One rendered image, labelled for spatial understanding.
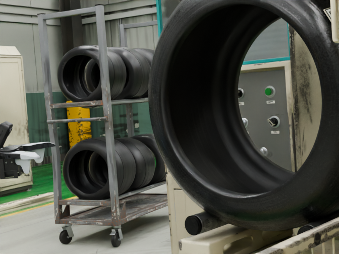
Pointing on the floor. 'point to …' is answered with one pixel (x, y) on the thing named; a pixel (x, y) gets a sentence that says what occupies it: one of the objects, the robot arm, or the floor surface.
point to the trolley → (96, 98)
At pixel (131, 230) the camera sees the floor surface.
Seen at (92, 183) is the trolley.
